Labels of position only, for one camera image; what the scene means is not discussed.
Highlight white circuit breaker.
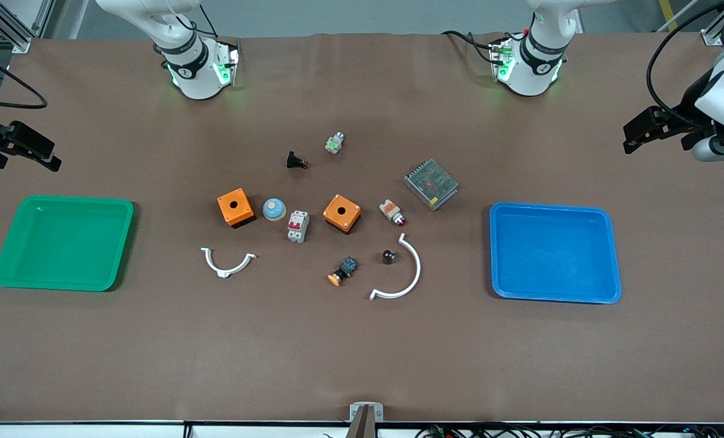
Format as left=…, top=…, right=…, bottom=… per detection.
left=287, top=210, right=310, bottom=243

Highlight green plastic tray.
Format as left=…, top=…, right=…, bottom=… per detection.
left=0, top=195, right=135, bottom=293

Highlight blue plastic tray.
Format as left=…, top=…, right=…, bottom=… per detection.
left=489, top=202, right=622, bottom=304

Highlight metal mesh power supply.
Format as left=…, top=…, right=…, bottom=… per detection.
left=403, top=159, right=459, bottom=212

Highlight orange button box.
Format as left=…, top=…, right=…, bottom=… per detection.
left=217, top=188, right=256, bottom=228
left=323, top=194, right=362, bottom=234

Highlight small white curved clip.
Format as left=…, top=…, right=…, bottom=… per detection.
left=201, top=247, right=257, bottom=279

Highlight red pushbutton white orange body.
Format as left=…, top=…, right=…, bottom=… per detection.
left=379, top=198, right=407, bottom=227

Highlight large white curved clip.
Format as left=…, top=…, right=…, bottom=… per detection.
left=369, top=233, right=422, bottom=302

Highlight orange pushbutton black body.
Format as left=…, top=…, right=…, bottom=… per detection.
left=328, top=257, right=359, bottom=287

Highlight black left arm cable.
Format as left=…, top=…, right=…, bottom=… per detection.
left=646, top=0, right=724, bottom=130

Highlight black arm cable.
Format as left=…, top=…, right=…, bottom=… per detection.
left=0, top=47, right=48, bottom=110
left=646, top=0, right=724, bottom=130

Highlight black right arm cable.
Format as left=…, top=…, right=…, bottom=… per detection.
left=0, top=47, right=48, bottom=110

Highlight black left base cables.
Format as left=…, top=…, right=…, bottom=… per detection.
left=441, top=29, right=503, bottom=61

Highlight black right base cable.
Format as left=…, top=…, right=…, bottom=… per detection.
left=199, top=0, right=220, bottom=37

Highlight white table edge rail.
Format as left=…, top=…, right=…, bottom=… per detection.
left=0, top=421, right=724, bottom=438

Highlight black cable bundle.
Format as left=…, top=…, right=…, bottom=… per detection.
left=414, top=423, right=724, bottom=438

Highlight metal table edge bracket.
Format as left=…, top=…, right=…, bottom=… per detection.
left=349, top=401, right=385, bottom=438

